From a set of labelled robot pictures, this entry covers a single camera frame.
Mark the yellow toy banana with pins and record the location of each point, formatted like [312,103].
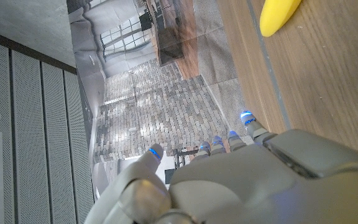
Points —
[275,15]

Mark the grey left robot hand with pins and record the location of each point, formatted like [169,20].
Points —
[259,186]

